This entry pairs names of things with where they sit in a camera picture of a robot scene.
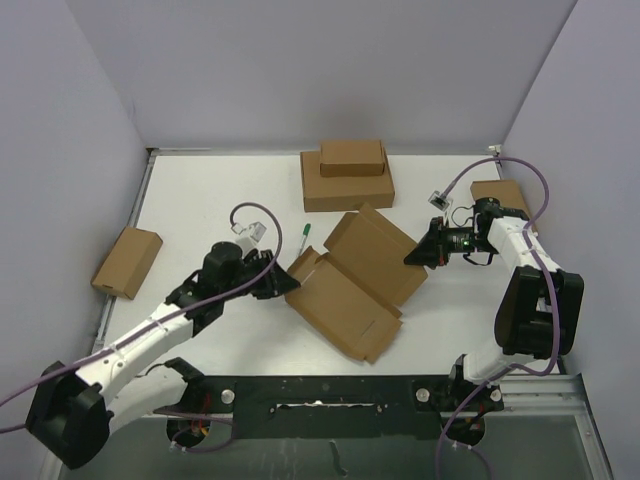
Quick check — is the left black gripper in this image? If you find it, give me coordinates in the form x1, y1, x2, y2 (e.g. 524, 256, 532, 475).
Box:
220, 249, 300, 300

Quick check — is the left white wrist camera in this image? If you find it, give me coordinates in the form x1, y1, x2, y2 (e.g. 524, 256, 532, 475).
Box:
231, 222, 267, 255

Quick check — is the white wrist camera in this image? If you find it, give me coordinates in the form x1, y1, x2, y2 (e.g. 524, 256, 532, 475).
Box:
429, 190, 451, 212
231, 222, 267, 255

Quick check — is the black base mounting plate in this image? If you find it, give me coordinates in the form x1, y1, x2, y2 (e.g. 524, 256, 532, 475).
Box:
165, 374, 504, 447

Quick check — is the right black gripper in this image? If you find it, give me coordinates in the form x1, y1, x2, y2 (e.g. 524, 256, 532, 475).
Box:
404, 217, 496, 268

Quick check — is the large closed cardboard box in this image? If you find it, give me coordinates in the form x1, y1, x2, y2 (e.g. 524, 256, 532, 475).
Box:
300, 151, 395, 213

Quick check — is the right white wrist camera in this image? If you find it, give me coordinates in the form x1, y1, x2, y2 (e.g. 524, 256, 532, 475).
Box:
429, 190, 451, 212

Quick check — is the green white marker pen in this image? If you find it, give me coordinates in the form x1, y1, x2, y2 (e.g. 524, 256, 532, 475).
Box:
297, 223, 311, 257

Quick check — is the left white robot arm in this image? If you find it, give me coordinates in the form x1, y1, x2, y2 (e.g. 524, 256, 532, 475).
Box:
25, 242, 300, 469

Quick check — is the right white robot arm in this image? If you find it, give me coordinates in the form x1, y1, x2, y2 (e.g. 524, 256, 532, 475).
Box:
404, 197, 584, 409

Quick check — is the small closed cardboard box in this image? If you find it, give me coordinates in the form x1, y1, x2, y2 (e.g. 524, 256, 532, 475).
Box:
320, 140, 385, 177

